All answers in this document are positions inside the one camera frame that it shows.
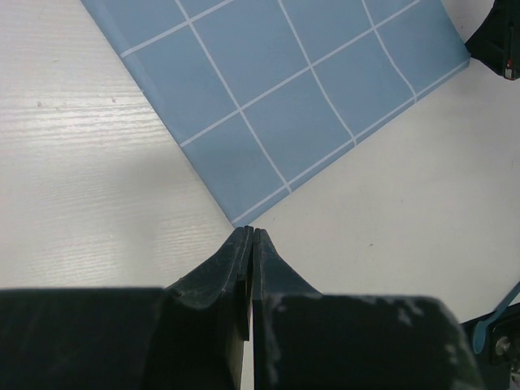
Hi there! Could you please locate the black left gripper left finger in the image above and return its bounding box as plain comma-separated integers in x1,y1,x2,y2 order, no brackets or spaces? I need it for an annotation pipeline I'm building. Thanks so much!
1,227,254,389

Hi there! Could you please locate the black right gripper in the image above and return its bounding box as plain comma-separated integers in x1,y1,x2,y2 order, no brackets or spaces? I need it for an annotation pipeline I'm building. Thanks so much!
466,0,519,80

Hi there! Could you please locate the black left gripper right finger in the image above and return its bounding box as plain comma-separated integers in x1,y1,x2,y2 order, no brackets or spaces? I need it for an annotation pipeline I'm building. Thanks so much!
253,229,484,389

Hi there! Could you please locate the blue grid placemat cloth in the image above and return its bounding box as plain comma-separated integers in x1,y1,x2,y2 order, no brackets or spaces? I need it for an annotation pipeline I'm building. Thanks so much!
84,1,470,226

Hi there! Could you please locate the blue plastic spoon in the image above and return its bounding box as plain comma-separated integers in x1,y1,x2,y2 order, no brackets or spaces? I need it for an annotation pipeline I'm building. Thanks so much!
471,282,520,354

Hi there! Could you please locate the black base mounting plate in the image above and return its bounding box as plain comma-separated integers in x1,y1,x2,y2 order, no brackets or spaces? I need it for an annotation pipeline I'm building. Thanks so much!
475,303,519,390

